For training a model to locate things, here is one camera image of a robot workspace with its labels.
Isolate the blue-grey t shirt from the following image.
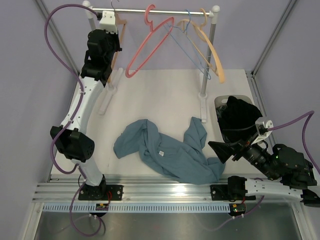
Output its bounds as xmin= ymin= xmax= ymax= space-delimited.
xmin=113 ymin=116 xmax=225 ymax=185

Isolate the brown wooden hanger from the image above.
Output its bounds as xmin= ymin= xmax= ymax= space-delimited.
xmin=107 ymin=0 xmax=128 ymax=85

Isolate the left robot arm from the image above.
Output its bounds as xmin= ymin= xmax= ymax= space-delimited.
xmin=50 ymin=29 xmax=122 ymax=201

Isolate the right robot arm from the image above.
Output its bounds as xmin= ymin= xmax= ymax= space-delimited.
xmin=208 ymin=140 xmax=320 ymax=208

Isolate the beige plastic hanger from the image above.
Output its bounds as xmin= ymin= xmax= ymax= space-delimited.
xmin=176 ymin=5 xmax=225 ymax=84

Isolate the pink plastic hanger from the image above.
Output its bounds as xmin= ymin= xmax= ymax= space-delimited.
xmin=124 ymin=4 xmax=175 ymax=79

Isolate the black garment in basket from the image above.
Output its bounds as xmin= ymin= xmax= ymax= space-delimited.
xmin=216 ymin=95 xmax=264 ymax=145

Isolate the white laundry basket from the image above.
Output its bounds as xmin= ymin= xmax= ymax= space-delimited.
xmin=213 ymin=94 xmax=266 ymax=143

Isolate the white metal clothes rack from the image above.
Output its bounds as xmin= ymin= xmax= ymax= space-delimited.
xmin=82 ymin=0 xmax=225 ymax=123

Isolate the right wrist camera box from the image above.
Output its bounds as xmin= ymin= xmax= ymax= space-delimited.
xmin=248 ymin=117 xmax=274 ymax=145

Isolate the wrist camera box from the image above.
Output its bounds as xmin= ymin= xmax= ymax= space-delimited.
xmin=98 ymin=10 xmax=118 ymax=34
xmin=248 ymin=117 xmax=274 ymax=145

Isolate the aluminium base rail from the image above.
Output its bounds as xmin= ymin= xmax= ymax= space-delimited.
xmin=32 ymin=174 xmax=305 ymax=202

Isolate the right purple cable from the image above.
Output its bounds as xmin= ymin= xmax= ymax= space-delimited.
xmin=199 ymin=110 xmax=320 ymax=231

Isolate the purple cable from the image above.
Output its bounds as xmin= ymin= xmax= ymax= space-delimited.
xmin=44 ymin=5 xmax=103 ymax=237
xmin=199 ymin=110 xmax=320 ymax=231

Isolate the slotted cable duct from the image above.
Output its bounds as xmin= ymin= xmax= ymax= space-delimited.
xmin=43 ymin=202 xmax=246 ymax=213

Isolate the blue wire hanger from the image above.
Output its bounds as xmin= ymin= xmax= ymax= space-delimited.
xmin=163 ymin=9 xmax=212 ymax=80

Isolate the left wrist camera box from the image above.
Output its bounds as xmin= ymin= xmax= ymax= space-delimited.
xmin=98 ymin=10 xmax=118 ymax=34

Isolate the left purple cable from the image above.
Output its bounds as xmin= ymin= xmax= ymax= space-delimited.
xmin=44 ymin=5 xmax=103 ymax=237

